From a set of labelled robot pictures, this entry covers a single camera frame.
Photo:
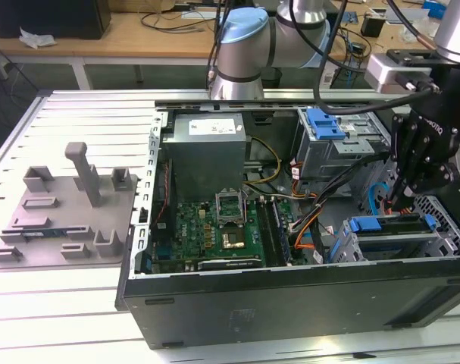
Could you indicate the black open PC case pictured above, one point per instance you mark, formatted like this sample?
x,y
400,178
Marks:
x,y
290,303

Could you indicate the small black box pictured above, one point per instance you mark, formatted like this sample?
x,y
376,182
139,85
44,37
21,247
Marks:
x,y
371,27

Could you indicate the clear plastic bag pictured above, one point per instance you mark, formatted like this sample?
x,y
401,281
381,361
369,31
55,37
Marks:
x,y
407,34

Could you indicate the metal optical drive cage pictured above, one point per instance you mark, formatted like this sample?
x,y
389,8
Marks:
x,y
328,159

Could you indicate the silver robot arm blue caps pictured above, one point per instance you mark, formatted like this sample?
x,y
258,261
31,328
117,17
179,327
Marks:
x,y
245,53

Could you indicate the crumpled white paper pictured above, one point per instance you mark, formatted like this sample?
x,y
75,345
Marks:
x,y
36,38

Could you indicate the black case fan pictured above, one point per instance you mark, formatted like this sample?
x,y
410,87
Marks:
x,y
162,231

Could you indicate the green motherboard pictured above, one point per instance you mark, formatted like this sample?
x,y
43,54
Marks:
x,y
191,235

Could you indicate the large black computer tower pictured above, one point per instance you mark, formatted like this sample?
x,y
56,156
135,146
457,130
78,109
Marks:
x,y
63,19

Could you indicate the blue plastic drive latch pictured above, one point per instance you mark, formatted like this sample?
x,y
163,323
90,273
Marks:
x,y
324,125

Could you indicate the blue cardboard box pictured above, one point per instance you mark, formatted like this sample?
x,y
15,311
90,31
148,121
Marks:
x,y
434,7

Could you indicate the wooden desk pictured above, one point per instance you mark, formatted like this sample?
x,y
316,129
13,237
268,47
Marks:
x,y
138,41

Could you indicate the grey parts rack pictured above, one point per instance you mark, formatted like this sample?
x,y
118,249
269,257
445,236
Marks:
x,y
63,212

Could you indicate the hard disk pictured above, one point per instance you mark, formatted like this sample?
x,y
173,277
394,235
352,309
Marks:
x,y
366,224

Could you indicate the black graphics card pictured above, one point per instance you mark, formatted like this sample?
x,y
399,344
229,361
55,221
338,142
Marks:
x,y
229,263

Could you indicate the CPU socket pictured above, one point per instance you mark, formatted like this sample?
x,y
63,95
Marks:
x,y
231,239

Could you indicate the metal disk bay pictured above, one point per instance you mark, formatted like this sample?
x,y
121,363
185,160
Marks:
x,y
419,248

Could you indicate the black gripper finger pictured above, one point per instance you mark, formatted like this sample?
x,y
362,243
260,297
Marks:
x,y
402,144
426,174

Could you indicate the grey power supply unit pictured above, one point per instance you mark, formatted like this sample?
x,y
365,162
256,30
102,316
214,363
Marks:
x,y
203,159

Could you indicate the black RAM slot bank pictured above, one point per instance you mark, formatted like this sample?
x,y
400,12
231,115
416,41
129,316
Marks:
x,y
265,231

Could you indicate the black mesh waste bin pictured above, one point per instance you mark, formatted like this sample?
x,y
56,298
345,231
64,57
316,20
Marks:
x,y
271,77

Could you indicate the dark RAM stick white label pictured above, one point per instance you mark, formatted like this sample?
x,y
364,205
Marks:
x,y
44,232

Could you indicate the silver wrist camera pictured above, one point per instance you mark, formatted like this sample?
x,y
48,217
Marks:
x,y
385,74

